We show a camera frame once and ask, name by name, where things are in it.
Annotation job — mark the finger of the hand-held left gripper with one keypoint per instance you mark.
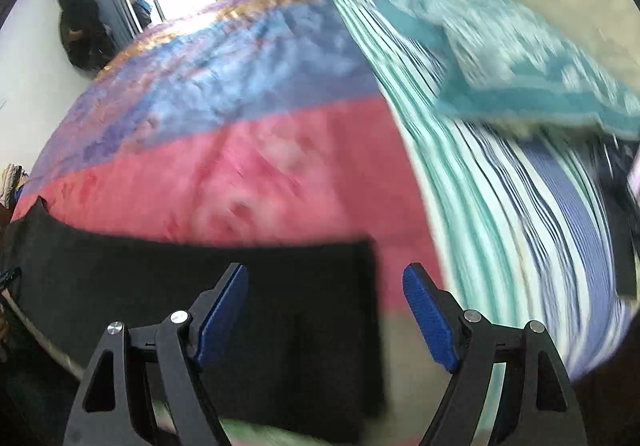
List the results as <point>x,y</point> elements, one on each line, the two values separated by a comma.
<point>10,277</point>

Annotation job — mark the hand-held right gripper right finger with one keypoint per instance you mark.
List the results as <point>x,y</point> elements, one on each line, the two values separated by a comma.
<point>430,316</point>

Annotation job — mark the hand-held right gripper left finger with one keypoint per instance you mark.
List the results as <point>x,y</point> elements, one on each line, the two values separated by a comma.
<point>225,311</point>

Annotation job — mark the black pants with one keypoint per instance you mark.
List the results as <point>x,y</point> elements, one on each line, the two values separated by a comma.
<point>300,301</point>

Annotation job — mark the pile of folded clothes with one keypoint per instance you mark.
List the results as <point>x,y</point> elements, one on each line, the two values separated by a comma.
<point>11,186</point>

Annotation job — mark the striped bed sheet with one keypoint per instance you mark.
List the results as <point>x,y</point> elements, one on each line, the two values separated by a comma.
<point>500,226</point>

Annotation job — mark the colourful satin blanket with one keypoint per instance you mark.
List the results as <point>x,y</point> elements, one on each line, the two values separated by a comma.
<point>250,151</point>

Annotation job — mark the large teal floral pillow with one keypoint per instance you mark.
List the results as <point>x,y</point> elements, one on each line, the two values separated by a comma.
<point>525,71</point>

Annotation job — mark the black coats on rack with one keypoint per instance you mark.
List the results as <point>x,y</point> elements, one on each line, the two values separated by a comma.
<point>82,21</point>

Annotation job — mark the hanging clothes in doorway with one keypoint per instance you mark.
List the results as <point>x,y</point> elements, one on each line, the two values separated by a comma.
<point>137,1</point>

